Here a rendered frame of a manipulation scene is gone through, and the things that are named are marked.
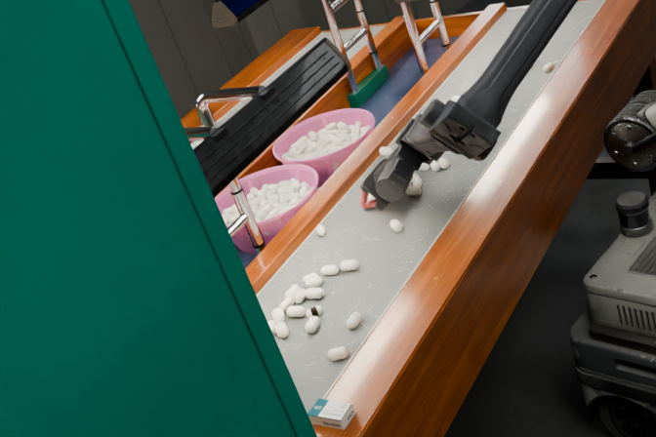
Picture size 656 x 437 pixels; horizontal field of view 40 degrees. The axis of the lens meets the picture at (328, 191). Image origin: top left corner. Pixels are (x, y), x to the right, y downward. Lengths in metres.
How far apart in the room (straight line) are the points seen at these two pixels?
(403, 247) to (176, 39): 2.14
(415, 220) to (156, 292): 0.96
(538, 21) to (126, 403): 0.73
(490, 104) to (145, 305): 0.58
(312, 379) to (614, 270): 0.77
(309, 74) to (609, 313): 0.81
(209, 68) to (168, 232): 2.89
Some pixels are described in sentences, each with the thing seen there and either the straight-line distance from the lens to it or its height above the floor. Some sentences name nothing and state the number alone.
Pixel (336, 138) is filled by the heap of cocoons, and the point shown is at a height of 0.74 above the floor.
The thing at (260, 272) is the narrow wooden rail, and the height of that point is 0.77.
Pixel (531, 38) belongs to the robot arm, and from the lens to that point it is 1.28.
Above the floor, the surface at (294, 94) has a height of 1.08.
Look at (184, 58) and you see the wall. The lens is 3.73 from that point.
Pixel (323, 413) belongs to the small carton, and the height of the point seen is 0.79.
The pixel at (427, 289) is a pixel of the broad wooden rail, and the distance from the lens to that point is 1.57.
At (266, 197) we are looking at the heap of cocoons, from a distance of 2.15.
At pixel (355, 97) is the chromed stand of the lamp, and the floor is 0.71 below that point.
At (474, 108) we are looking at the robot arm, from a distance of 1.27.
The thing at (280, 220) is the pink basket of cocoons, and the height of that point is 0.75.
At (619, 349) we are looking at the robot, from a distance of 2.02.
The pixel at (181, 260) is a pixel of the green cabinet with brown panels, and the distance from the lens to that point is 0.96.
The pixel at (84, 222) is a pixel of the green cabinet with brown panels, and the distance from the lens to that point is 0.87.
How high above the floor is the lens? 1.64
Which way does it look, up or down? 26 degrees down
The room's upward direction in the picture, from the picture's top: 20 degrees counter-clockwise
